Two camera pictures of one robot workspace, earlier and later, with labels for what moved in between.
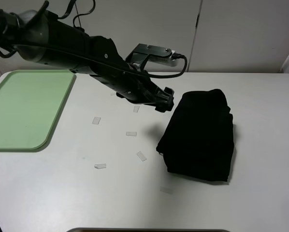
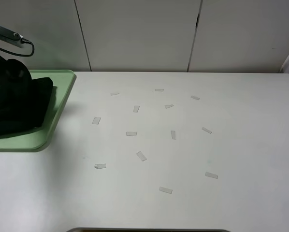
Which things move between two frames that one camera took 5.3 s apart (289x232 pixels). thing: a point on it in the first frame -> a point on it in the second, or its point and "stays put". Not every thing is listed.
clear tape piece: [96, 120] stays put
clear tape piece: [100, 166] stays put
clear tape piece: [131, 133] stays put
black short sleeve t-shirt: [198, 140] -> [18, 101]
